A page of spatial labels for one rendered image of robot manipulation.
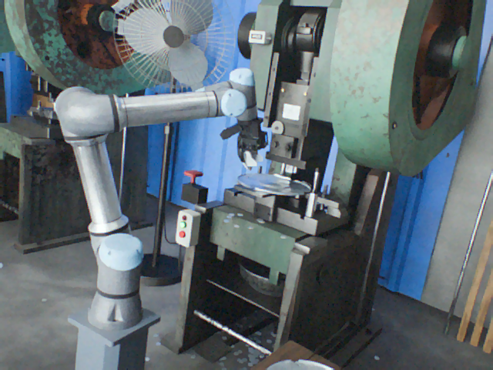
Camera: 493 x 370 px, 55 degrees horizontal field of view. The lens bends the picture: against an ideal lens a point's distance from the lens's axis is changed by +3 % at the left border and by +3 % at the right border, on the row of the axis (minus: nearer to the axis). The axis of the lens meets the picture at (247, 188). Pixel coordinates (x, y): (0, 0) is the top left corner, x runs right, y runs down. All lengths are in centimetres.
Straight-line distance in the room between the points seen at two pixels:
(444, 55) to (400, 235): 154
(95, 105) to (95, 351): 67
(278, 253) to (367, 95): 68
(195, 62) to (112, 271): 130
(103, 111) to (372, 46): 71
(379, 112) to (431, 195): 156
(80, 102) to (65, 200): 187
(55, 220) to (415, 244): 217
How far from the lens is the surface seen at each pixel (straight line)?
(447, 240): 292
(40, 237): 305
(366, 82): 133
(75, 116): 124
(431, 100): 193
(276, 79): 180
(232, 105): 128
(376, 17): 133
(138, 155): 327
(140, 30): 236
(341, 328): 224
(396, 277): 300
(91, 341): 143
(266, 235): 171
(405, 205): 290
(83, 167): 138
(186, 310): 201
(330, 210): 180
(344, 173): 198
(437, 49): 161
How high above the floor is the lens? 119
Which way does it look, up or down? 14 degrees down
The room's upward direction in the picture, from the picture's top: 8 degrees clockwise
